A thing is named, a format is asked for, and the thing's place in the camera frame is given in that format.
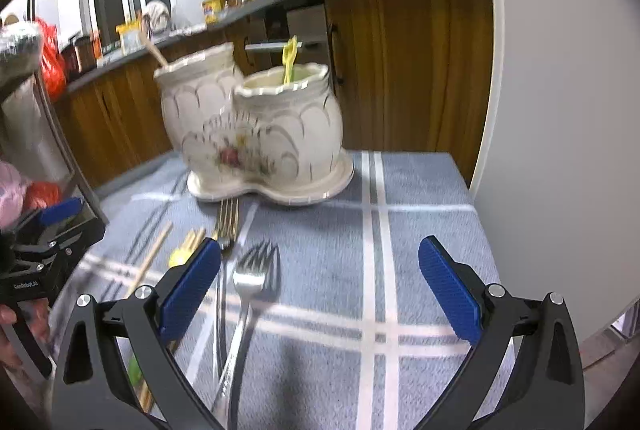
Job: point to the stainless steel oven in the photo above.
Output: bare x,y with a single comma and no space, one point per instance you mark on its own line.
269,32

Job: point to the yellow green plastic fork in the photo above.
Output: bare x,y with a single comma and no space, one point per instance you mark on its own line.
289,54

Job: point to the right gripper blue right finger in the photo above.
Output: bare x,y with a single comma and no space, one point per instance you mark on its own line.
545,389

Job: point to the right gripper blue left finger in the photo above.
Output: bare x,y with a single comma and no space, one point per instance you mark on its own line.
92,389

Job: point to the brown thermos pot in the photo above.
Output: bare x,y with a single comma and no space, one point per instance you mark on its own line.
78,56

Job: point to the cream ceramic utensil holder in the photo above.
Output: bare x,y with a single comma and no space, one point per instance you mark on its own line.
242,134

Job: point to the red plastic bag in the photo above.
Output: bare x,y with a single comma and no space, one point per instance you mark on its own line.
52,62

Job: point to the person left hand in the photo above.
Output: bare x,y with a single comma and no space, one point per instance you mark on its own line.
39,326

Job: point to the blue striped table cloth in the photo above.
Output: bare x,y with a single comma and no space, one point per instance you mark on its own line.
352,338

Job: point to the wooden base cabinets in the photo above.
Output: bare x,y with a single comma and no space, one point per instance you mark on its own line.
410,75

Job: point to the yellow food package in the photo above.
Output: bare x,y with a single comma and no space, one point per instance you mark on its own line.
129,36

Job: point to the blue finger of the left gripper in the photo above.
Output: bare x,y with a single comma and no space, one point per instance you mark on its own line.
40,218
77,239

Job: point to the silver metal fork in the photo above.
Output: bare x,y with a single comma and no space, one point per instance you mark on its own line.
250,279

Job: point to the gold metal fork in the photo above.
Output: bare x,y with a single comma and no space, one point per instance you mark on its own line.
225,234

